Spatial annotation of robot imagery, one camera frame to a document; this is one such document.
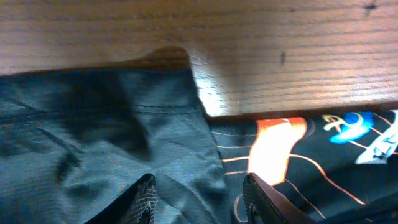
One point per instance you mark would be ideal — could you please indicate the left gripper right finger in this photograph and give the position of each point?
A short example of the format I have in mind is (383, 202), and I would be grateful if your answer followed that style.
(265, 205)

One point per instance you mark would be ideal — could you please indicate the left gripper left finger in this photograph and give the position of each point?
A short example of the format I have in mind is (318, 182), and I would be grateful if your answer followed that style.
(137, 205)

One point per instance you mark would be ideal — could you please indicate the black orange-patterned jersey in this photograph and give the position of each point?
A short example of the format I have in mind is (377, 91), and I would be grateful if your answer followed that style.
(72, 142)

